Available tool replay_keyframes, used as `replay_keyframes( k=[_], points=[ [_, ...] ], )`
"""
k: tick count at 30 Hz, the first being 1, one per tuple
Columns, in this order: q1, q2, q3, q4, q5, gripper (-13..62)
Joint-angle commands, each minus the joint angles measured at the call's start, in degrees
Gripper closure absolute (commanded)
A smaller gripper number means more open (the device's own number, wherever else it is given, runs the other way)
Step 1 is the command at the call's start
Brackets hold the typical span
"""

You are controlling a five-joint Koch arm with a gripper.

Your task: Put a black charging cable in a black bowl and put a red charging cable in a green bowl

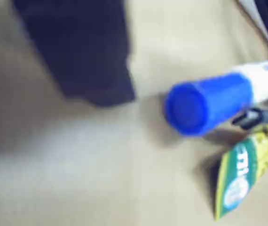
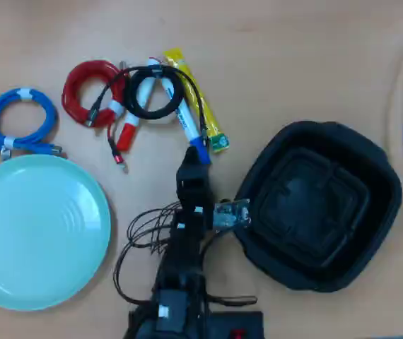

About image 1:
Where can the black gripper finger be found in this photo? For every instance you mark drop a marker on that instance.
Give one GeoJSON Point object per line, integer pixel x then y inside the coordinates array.
{"type": "Point", "coordinates": [82, 51]}

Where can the blue capped white marker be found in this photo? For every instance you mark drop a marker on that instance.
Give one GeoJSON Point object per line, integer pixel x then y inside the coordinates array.
{"type": "Point", "coordinates": [209, 103]}

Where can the yellow snack sachet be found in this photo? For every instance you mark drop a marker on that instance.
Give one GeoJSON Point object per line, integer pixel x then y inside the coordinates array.
{"type": "Point", "coordinates": [242, 169]}

